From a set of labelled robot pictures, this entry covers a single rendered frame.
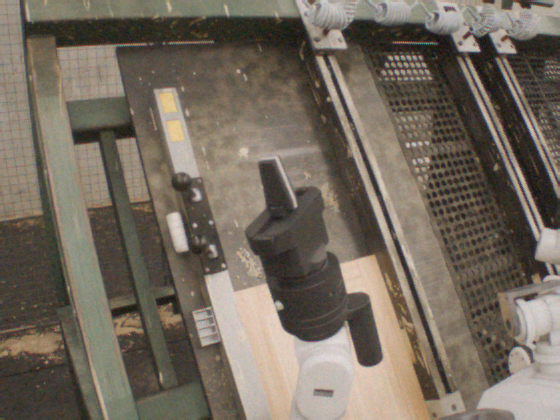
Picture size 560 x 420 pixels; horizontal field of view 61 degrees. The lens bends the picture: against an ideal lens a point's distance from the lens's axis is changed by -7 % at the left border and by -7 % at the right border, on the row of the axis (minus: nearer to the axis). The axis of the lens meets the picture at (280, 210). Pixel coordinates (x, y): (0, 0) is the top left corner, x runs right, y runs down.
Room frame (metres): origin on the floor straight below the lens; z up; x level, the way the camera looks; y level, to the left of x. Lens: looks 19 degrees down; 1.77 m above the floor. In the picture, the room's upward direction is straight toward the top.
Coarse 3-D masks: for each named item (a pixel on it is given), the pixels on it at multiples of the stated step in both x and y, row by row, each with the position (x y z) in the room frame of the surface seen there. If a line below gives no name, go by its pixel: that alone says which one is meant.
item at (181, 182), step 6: (174, 174) 0.87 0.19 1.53; (180, 174) 0.87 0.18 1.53; (186, 174) 0.87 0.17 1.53; (174, 180) 0.86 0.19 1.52; (180, 180) 0.86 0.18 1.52; (186, 180) 0.86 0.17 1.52; (174, 186) 0.86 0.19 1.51; (180, 186) 0.86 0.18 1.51; (186, 186) 0.86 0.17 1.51; (180, 192) 0.87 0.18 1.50; (192, 192) 0.93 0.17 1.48; (198, 192) 0.96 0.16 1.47; (192, 198) 0.95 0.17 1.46; (198, 198) 0.95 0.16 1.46
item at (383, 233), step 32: (352, 0) 1.27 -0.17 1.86; (320, 32) 1.32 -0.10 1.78; (320, 64) 1.30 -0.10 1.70; (320, 96) 1.29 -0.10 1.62; (352, 128) 1.22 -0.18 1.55; (352, 160) 1.17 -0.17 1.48; (352, 192) 1.16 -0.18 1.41; (384, 192) 1.14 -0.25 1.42; (384, 224) 1.08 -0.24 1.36; (384, 256) 1.05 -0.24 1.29; (416, 288) 1.01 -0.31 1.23; (416, 320) 0.96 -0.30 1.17; (416, 352) 0.93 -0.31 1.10; (448, 384) 0.89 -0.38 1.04
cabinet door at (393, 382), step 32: (256, 288) 0.92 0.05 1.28; (352, 288) 1.00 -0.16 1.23; (384, 288) 1.03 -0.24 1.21; (256, 320) 0.88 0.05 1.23; (384, 320) 0.98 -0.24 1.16; (256, 352) 0.83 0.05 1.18; (288, 352) 0.86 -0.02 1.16; (352, 352) 0.91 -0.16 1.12; (384, 352) 0.94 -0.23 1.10; (288, 384) 0.82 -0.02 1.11; (352, 384) 0.86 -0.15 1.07; (384, 384) 0.89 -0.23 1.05; (416, 384) 0.91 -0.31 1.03; (288, 416) 0.77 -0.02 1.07; (352, 416) 0.82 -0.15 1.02; (384, 416) 0.84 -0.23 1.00; (416, 416) 0.86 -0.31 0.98
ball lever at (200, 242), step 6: (198, 234) 0.81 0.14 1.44; (192, 240) 0.80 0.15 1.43; (198, 240) 0.80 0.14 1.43; (204, 240) 0.80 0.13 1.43; (192, 246) 0.80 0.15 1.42; (198, 246) 0.80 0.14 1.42; (204, 246) 0.80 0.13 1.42; (210, 246) 0.90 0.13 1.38; (192, 252) 0.80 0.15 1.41; (198, 252) 0.80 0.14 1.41; (204, 252) 0.80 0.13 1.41; (210, 252) 0.88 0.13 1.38; (216, 252) 0.90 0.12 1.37; (210, 258) 0.89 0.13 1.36
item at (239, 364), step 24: (168, 120) 1.06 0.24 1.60; (168, 144) 1.03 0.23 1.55; (168, 168) 1.03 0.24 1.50; (192, 168) 1.01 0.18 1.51; (216, 288) 0.87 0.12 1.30; (216, 312) 0.84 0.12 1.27; (240, 336) 0.83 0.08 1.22; (240, 360) 0.80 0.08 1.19; (240, 384) 0.77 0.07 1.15; (240, 408) 0.75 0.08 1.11; (264, 408) 0.75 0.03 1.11
